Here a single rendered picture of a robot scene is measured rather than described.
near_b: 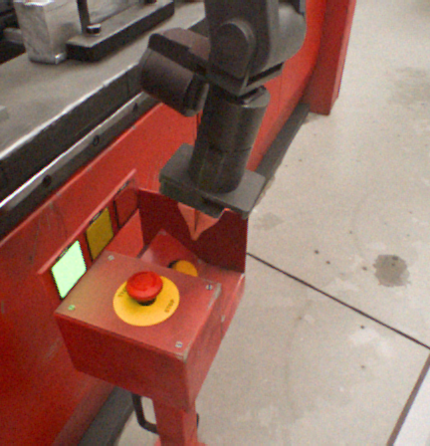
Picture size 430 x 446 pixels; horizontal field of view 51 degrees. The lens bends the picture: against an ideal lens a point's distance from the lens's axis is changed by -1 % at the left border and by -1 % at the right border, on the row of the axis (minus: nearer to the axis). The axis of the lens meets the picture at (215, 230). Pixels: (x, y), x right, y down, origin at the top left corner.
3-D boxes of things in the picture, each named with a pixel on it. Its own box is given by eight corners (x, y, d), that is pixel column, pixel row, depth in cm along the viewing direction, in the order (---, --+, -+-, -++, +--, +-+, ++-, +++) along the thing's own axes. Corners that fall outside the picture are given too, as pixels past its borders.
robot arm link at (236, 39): (256, 32, 33) (304, 15, 39) (136, -29, 36) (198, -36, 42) (214, 162, 41) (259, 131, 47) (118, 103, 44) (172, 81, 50)
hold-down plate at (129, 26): (94, 63, 76) (90, 45, 74) (67, 59, 78) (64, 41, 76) (174, 13, 97) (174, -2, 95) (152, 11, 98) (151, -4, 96)
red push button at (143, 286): (154, 322, 48) (151, 300, 46) (121, 311, 50) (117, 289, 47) (170, 295, 51) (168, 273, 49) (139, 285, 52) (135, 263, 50)
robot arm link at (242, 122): (254, 105, 38) (285, 84, 41) (188, 67, 39) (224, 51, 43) (232, 167, 43) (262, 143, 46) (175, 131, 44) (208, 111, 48)
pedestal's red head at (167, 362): (189, 415, 52) (181, 321, 40) (73, 370, 57) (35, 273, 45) (244, 293, 66) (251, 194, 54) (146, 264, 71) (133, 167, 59)
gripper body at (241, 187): (180, 154, 52) (193, 99, 47) (262, 189, 51) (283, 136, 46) (155, 185, 48) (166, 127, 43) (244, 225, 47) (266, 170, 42)
